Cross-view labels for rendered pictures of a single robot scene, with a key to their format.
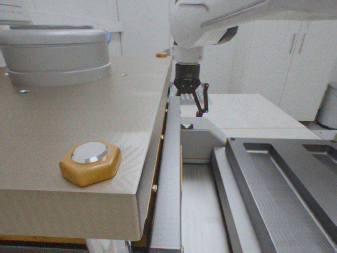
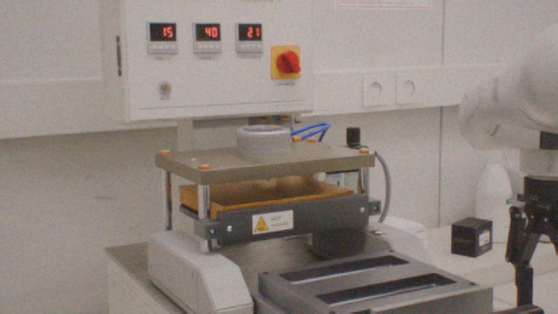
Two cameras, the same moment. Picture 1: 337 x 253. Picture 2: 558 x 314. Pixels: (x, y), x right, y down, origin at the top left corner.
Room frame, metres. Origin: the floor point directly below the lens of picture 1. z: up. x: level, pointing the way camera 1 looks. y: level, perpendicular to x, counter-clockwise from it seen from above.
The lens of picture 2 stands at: (-0.34, -0.82, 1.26)
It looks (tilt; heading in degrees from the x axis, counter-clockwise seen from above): 9 degrees down; 59
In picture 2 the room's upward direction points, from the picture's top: 1 degrees counter-clockwise
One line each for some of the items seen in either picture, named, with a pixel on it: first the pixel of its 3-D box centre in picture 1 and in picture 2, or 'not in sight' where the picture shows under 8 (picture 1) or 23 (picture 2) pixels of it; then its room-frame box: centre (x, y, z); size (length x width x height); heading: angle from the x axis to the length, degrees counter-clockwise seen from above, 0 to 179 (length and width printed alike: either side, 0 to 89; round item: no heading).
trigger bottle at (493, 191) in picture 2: not in sight; (495, 187); (0.98, 0.39, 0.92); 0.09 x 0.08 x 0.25; 139
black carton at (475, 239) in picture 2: not in sight; (472, 236); (0.86, 0.34, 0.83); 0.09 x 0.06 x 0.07; 20
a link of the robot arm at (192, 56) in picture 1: (181, 52); (547, 157); (0.63, -0.04, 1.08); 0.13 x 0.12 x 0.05; 178
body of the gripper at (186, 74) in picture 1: (186, 78); (547, 205); (0.61, -0.06, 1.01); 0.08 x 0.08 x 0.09
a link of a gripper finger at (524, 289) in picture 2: not in sight; (525, 289); (0.61, -0.02, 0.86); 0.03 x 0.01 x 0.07; 178
